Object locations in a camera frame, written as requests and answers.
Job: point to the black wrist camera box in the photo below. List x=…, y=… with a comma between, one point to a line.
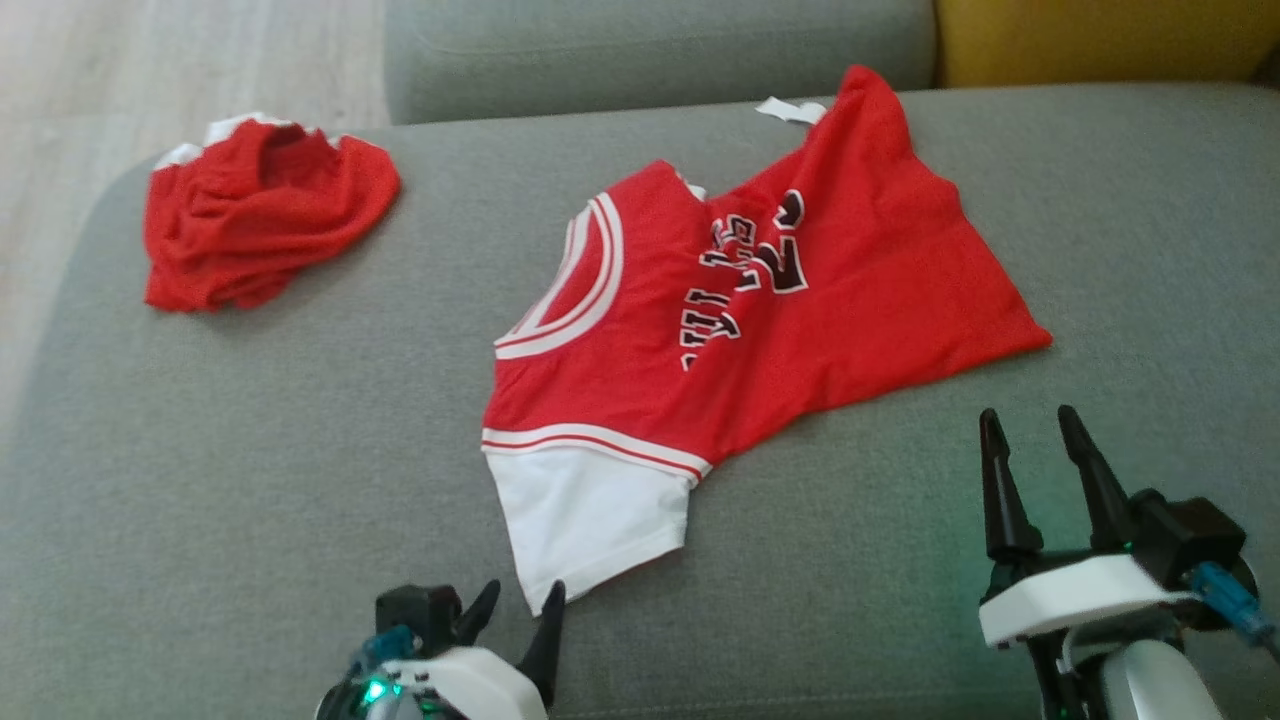
x=1190, y=530
x=410, y=610

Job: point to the red mesh shorts white stripe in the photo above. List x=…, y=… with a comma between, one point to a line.
x=250, y=220

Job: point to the large grey sofa chaise cushion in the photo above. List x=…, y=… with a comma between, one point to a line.
x=300, y=450

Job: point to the yellow sofa backrest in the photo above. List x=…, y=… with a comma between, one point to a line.
x=1100, y=40

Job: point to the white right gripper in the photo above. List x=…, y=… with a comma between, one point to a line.
x=1080, y=595

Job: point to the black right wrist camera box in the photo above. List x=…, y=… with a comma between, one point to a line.
x=1190, y=530

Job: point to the red basketball jersey white sleeves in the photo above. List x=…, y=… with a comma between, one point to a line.
x=850, y=300

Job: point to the grey sofa back cushion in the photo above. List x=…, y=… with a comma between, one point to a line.
x=650, y=50

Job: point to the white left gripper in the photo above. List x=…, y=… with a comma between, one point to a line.
x=480, y=690

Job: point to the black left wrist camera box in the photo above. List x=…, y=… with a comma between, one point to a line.
x=410, y=610

